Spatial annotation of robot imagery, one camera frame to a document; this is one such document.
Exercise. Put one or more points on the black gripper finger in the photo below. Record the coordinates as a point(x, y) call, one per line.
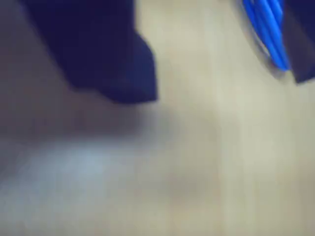
point(302, 44)
point(98, 49)

